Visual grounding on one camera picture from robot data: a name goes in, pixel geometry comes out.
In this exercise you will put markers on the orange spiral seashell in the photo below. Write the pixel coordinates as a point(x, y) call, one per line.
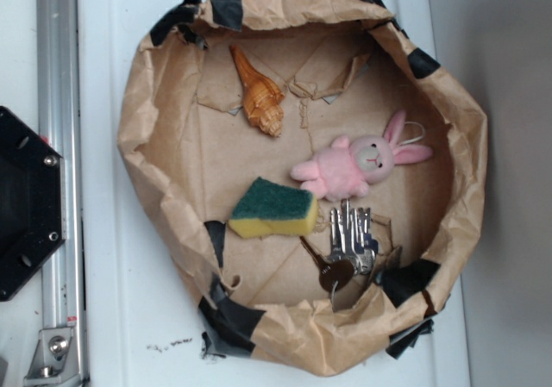
point(261, 96)

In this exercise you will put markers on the metal corner bracket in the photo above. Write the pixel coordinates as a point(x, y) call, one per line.
point(55, 361)

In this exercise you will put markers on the dark brass key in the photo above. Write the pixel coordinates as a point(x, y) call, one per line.
point(333, 275)

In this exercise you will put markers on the green and yellow sponge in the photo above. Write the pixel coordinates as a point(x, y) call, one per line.
point(268, 208)

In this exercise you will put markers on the brown paper bag bin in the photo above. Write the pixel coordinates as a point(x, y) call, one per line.
point(345, 67)

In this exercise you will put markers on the bunch of silver keys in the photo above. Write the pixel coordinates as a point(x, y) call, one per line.
point(351, 237)

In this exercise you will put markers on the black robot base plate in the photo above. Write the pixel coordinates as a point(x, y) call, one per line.
point(32, 220)

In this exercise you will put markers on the pink plush bunny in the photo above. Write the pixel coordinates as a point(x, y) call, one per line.
point(347, 168)

